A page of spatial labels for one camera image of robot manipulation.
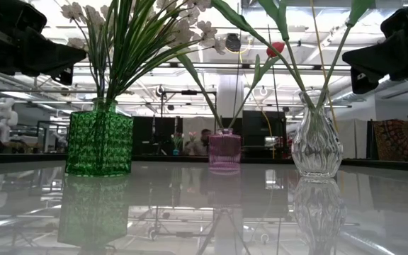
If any person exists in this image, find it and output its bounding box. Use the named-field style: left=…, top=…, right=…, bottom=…
left=184, top=127, right=212, bottom=157

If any patterned cloth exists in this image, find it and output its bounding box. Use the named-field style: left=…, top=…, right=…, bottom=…
left=372, top=119, right=408, bottom=163

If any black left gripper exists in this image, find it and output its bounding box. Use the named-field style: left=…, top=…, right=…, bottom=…
left=0, top=0, right=87, bottom=86

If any white robot figure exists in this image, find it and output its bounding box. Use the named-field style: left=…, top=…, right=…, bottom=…
left=0, top=97, right=19, bottom=142

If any black hanging cable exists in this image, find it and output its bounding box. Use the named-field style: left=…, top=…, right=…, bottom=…
left=266, top=24, right=279, bottom=109
left=232, top=31, right=244, bottom=128

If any pink glass vase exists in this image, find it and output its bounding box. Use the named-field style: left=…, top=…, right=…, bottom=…
left=208, top=127, right=243, bottom=174

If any background flower vase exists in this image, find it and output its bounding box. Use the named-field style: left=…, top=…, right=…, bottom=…
left=170, top=131, right=186, bottom=157

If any black monitor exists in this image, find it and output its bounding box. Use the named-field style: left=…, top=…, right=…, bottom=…
left=242, top=110, right=287, bottom=159

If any black ceiling cable reel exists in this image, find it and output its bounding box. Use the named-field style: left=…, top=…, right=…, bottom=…
left=225, top=33, right=242, bottom=53

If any green square glass vase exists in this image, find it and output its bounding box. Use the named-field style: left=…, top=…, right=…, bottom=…
left=64, top=98, right=135, bottom=177

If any black table frame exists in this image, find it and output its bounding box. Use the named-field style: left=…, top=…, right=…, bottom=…
left=0, top=152, right=408, bottom=173

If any black partition panel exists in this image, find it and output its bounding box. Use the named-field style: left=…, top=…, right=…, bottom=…
left=132, top=115, right=183, bottom=156

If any black metal frame stand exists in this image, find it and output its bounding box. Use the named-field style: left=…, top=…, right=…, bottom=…
left=159, top=89, right=218, bottom=116

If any clear ribbed glass vase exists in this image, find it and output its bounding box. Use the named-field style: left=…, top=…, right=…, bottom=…
left=291, top=90, right=345, bottom=179

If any white column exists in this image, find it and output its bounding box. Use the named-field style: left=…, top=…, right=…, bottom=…
left=217, top=72, right=244, bottom=118

